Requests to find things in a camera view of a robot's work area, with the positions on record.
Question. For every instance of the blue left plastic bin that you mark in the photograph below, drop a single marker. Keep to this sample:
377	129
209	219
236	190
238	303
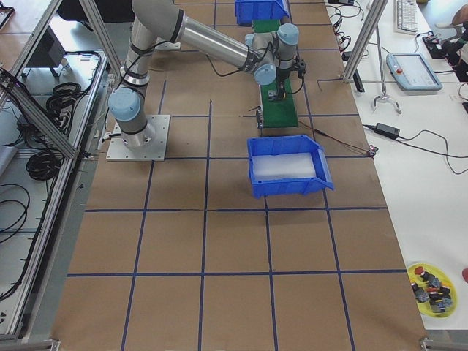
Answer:
246	11

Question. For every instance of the yellow push button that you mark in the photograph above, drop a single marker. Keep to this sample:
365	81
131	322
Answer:
273	95

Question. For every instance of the green conveyor belt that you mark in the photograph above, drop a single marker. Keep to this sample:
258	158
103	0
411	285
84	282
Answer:
274	113

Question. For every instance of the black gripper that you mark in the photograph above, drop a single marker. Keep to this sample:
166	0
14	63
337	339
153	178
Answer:
281	75

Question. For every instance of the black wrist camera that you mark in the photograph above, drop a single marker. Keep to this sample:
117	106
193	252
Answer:
300	67

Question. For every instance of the blue plastic bin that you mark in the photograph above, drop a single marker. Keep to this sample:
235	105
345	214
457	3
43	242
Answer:
246	11
293	144

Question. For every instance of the yellow plate of buttons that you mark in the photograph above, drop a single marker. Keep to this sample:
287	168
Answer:
433	291

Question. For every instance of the teach pendant tablet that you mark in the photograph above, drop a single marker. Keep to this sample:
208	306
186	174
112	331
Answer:
412	72

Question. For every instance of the aluminium frame post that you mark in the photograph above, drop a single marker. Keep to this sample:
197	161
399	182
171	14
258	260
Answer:
367	29

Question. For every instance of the blue right plastic bin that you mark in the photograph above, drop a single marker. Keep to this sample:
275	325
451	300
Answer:
293	144

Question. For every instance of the black power adapter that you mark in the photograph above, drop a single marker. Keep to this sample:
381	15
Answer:
387	131

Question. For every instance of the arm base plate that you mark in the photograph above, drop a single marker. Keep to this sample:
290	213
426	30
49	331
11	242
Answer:
148	145

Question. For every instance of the metal reacher tool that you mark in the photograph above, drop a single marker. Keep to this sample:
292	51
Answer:
383	97

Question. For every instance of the white keyboard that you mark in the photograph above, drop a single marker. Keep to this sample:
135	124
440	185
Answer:
405	20

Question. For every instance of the white right bin foam pad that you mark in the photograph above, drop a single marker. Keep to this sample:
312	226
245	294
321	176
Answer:
275	167

